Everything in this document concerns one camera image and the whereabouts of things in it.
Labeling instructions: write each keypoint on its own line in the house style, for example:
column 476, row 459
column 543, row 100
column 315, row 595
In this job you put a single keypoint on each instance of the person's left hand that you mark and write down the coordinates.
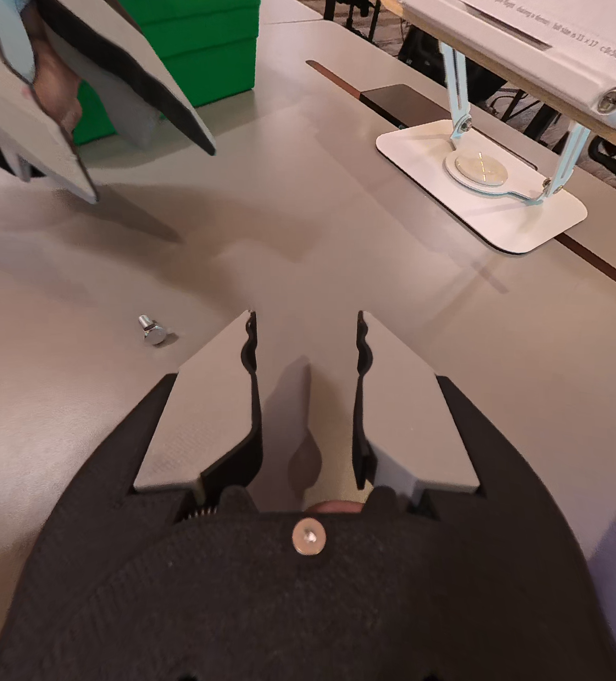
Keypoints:
column 55, row 90

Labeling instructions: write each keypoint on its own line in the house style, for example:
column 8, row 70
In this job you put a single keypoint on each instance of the white folding stand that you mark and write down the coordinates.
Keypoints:
column 526, row 213

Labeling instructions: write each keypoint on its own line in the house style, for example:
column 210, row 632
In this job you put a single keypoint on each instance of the green plastic bin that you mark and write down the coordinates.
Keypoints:
column 207, row 58

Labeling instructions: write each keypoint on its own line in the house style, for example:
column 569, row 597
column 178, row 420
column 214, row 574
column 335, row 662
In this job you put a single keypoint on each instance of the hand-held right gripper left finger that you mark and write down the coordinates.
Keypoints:
column 201, row 425

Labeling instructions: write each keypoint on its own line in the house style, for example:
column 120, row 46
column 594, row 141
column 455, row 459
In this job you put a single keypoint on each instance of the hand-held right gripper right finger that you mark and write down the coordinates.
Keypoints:
column 409, row 425

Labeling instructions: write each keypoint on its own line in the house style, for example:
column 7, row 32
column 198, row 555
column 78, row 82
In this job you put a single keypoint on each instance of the silver hex bolt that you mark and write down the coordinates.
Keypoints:
column 152, row 331

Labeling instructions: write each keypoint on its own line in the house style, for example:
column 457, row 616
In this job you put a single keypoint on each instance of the black rectangular plate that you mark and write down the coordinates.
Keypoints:
column 403, row 104

